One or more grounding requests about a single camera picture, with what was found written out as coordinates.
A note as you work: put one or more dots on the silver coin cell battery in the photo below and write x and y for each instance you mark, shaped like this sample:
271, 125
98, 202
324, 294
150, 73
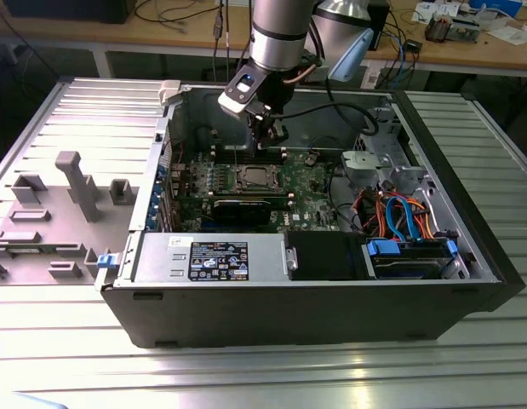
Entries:
310, 160

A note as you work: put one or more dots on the white paper sheets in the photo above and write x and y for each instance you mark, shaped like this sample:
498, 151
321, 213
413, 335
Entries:
514, 36

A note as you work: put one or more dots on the blue box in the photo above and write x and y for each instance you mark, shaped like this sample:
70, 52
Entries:
497, 6

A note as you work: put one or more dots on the black graphics card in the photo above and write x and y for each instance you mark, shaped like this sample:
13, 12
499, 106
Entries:
242, 211

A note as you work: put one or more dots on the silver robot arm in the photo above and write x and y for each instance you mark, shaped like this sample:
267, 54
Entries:
280, 38

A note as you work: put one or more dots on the grey power supply unit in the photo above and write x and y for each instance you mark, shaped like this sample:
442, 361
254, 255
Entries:
161, 255

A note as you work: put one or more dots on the green motherboard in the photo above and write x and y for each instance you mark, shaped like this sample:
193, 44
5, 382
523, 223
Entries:
310, 200

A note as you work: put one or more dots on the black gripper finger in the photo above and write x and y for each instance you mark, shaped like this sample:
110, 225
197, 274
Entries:
259, 123
278, 134

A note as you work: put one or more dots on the CPU socket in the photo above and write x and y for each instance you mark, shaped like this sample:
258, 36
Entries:
236, 186

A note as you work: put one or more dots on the metal locking lever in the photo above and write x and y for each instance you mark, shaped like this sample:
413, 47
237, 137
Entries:
237, 162

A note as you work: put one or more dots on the grey parts rack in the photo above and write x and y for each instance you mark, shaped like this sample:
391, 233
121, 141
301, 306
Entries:
54, 221

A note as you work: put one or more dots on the wooden workbench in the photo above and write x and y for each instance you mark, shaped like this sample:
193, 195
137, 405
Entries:
118, 36

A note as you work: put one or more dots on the device with copper coil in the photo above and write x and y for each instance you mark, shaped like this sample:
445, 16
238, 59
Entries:
437, 30

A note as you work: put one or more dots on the hard disk in blue carrier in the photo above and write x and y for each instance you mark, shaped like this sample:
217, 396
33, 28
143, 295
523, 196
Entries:
382, 248

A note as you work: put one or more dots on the blue case latch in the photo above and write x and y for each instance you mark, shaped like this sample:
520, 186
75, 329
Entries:
106, 261

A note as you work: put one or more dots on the black drive bay box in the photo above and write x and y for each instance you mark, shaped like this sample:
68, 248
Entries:
322, 255

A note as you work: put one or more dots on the black PC case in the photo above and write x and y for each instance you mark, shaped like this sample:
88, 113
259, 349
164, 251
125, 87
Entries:
288, 315

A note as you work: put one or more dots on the white printed papers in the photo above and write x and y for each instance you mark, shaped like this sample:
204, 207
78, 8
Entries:
425, 10

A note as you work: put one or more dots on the metal disk bay cage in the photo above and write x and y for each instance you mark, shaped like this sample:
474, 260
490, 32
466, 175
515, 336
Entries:
365, 161

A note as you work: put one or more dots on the black tower box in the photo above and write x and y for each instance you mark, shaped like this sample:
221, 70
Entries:
380, 25

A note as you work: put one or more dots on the small black adapter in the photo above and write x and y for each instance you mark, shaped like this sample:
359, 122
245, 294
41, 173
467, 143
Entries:
414, 45

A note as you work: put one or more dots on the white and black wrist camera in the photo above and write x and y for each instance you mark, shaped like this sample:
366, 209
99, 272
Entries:
235, 102

